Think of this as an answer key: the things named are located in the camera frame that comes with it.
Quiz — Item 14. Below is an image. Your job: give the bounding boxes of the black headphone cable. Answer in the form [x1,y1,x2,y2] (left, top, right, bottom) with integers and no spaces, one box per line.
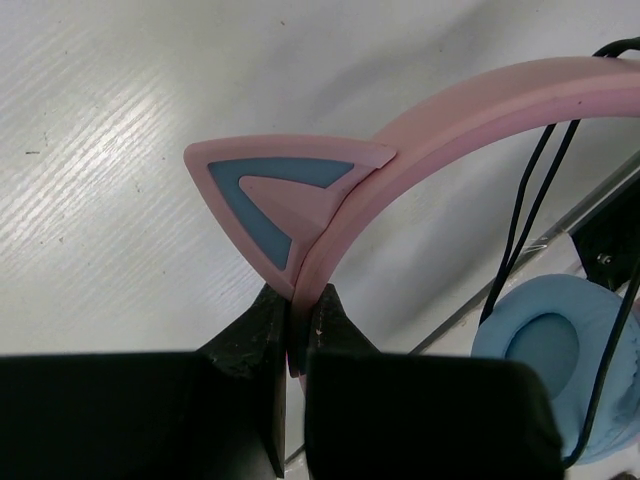
[479,37,640,469]

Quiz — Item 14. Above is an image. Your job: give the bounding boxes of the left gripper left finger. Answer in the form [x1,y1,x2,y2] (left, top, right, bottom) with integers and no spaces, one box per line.
[1,287,288,479]

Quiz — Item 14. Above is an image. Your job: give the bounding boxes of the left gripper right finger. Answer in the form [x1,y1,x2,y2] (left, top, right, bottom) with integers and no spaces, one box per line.
[304,285,565,479]

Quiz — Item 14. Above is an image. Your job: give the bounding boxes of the pink blue cat-ear headphones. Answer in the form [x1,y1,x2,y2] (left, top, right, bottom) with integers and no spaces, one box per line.
[184,39,639,465]

